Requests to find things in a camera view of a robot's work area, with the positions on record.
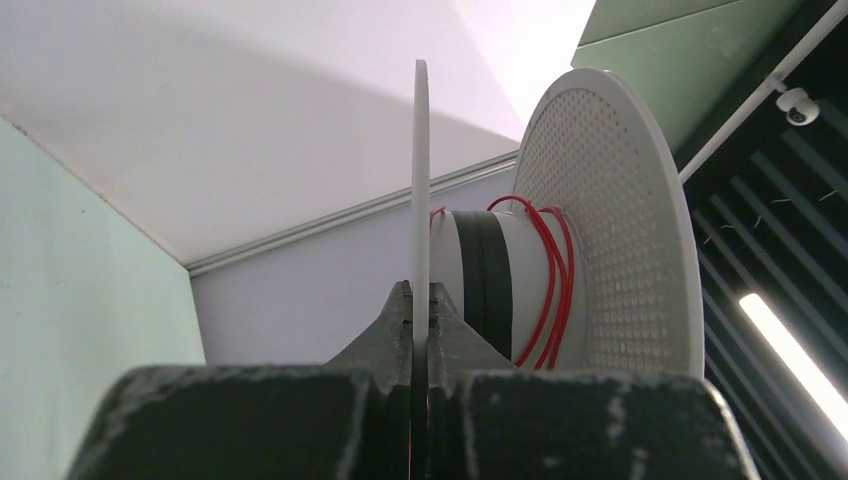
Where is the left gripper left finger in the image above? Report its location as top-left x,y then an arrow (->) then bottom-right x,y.
67,281 -> 411,479

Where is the ceiling fluorescent light tube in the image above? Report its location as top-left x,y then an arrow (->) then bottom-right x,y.
738,293 -> 847,442

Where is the white perforated cable spool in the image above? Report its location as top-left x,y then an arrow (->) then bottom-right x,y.
409,63 -> 705,380

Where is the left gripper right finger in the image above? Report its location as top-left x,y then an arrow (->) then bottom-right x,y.
427,284 -> 759,479

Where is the white ceiling security camera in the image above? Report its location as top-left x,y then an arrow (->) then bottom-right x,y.
775,87 -> 820,127

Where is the thin red wire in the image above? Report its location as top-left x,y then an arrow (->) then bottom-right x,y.
429,195 -> 576,372

